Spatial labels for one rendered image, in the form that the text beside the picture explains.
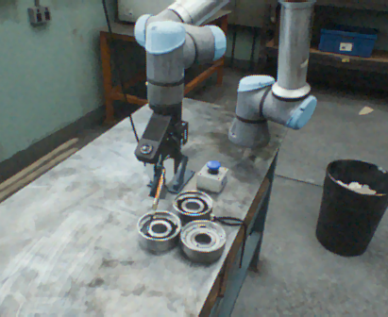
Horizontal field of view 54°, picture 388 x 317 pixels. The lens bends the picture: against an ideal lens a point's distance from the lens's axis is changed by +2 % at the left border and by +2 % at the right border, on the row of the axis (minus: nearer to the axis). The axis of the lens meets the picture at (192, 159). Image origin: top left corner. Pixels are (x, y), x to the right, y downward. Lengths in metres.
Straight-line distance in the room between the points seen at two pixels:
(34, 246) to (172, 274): 0.32
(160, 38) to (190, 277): 0.49
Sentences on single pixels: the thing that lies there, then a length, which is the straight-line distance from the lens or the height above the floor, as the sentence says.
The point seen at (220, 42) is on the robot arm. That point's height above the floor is 1.24.
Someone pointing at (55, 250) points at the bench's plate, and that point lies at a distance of 0.94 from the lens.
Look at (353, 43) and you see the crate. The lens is 4.27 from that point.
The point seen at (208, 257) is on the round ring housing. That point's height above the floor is 0.82.
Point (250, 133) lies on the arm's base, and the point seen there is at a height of 0.85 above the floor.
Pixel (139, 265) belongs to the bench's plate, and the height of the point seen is 0.80.
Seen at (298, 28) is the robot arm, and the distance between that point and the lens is 1.12.
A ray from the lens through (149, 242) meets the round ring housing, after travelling 0.88.
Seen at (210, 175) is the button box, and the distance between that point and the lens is 1.08.
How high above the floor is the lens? 1.43
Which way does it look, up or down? 31 degrees down
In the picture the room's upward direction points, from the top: 3 degrees clockwise
